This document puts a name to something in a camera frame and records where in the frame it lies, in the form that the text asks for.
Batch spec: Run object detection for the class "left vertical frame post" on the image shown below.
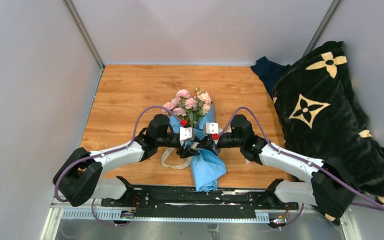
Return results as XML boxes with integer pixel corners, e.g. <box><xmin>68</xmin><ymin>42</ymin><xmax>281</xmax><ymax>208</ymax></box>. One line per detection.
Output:
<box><xmin>62</xmin><ymin>0</ymin><xmax>105</xmax><ymax>73</ymax></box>

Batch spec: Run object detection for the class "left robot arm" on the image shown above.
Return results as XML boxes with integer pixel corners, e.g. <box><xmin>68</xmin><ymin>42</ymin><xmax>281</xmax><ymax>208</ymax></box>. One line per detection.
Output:
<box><xmin>52</xmin><ymin>114</ymin><xmax>199</xmax><ymax>207</ymax></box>

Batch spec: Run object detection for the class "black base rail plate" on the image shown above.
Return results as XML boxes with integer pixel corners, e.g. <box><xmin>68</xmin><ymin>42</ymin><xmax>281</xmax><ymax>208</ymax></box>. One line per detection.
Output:
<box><xmin>98</xmin><ymin>185</ymin><xmax>298</xmax><ymax>220</ymax></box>

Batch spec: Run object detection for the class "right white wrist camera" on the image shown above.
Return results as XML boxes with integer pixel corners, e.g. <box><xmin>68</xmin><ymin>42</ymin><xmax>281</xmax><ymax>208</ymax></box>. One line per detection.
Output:
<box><xmin>203</xmin><ymin>122</ymin><xmax>220</xmax><ymax>136</ymax></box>

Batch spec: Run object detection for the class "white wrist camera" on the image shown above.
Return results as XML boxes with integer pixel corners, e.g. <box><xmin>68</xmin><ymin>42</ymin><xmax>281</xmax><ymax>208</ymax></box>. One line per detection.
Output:
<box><xmin>179</xmin><ymin>126</ymin><xmax>195</xmax><ymax>142</ymax></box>
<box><xmin>203</xmin><ymin>122</ymin><xmax>220</xmax><ymax>136</ymax></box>

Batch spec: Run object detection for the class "blue wrapping paper sheet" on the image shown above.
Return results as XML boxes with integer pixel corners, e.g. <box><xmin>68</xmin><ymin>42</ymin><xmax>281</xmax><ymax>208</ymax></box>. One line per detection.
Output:
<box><xmin>168</xmin><ymin>103</ymin><xmax>228</xmax><ymax>193</ymax></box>

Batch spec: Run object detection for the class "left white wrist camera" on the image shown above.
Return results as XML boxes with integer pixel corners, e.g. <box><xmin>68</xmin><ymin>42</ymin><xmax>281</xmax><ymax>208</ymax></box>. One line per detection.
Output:
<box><xmin>179</xmin><ymin>126</ymin><xmax>195</xmax><ymax>142</ymax></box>

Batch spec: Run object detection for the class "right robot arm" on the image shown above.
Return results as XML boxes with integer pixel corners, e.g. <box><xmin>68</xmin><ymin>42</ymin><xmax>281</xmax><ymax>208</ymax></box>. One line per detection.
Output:
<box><xmin>199</xmin><ymin>114</ymin><xmax>356</xmax><ymax>222</ymax></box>

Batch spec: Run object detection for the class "vertical frame post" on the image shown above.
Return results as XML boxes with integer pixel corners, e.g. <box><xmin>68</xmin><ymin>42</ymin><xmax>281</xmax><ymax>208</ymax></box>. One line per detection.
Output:
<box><xmin>62</xmin><ymin>0</ymin><xmax>105</xmax><ymax>73</ymax></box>
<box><xmin>302</xmin><ymin>0</ymin><xmax>343</xmax><ymax>57</ymax></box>

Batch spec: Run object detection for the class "pink fake flower stem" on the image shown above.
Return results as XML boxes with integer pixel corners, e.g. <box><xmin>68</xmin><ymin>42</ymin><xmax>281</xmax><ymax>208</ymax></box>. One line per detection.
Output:
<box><xmin>161</xmin><ymin>101</ymin><xmax>177</xmax><ymax>116</ymax></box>

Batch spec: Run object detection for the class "black patterned plush blanket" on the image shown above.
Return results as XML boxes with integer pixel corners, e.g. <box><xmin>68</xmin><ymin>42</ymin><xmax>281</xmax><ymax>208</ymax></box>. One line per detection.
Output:
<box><xmin>271</xmin><ymin>41</ymin><xmax>384</xmax><ymax>223</ymax></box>

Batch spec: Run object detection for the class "aluminium frame rail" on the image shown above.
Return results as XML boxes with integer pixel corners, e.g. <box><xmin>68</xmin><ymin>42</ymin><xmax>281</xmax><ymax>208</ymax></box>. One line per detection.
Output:
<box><xmin>40</xmin><ymin>185</ymin><xmax>362</xmax><ymax>240</ymax></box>

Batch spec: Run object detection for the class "cream ribbon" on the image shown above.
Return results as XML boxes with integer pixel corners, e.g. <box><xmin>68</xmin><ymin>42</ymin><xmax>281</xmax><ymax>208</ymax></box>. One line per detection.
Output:
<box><xmin>160</xmin><ymin>147</ymin><xmax>194</xmax><ymax>170</ymax></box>

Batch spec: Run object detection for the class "right vertical frame post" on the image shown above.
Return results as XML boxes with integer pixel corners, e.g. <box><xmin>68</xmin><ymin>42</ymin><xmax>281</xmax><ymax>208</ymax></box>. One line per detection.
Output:
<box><xmin>302</xmin><ymin>0</ymin><xmax>343</xmax><ymax>57</ymax></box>

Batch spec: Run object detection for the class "dark navy cloth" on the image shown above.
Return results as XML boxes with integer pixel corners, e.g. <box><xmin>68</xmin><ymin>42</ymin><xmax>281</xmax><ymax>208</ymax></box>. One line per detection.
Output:
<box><xmin>250</xmin><ymin>56</ymin><xmax>291</xmax><ymax>100</ymax></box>

